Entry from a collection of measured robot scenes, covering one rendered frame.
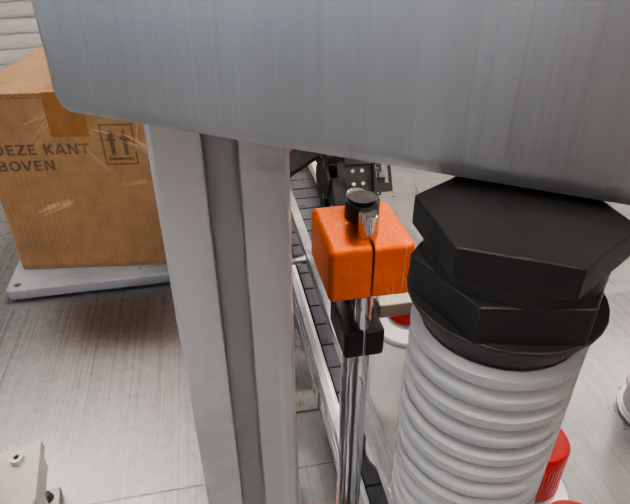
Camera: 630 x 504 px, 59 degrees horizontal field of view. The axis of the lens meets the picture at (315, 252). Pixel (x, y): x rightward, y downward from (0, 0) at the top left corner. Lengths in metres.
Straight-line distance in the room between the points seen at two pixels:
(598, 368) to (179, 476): 0.47
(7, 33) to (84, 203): 3.79
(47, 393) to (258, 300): 0.56
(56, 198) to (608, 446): 0.75
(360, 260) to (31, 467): 0.40
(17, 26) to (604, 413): 4.34
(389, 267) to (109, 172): 0.62
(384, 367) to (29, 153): 0.58
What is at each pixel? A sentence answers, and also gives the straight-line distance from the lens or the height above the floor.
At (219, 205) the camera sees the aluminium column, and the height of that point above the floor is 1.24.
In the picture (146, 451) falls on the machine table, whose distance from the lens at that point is 0.65.
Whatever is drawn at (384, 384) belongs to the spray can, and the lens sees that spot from 0.47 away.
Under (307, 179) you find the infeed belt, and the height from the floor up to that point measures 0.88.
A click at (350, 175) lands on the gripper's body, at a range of 0.69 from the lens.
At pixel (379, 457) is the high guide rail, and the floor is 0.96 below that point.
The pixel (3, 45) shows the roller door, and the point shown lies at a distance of 4.63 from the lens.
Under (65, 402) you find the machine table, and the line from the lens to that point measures 0.73.
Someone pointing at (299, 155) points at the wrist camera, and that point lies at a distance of 0.69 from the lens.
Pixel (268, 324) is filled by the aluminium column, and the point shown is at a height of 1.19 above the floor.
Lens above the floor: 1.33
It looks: 32 degrees down
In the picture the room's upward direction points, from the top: straight up
